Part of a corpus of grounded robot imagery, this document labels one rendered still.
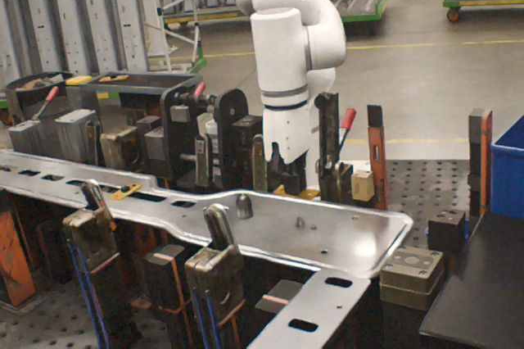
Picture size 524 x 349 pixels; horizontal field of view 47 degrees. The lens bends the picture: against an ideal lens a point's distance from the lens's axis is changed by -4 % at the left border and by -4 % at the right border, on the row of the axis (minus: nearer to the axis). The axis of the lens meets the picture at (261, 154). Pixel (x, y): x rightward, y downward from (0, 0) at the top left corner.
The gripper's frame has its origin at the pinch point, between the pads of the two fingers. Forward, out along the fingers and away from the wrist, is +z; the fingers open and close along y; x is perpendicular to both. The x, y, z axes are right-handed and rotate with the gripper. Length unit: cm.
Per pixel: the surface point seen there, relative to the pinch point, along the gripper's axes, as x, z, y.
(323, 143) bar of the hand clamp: -1.1, -1.6, -14.3
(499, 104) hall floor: -42, 110, -367
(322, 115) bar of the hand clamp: -1.1, -7.6, -14.8
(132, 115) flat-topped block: -71, 3, -30
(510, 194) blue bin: 37.1, 2.2, -10.1
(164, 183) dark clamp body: -50, 15, -17
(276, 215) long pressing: -6.4, 9.5, -1.9
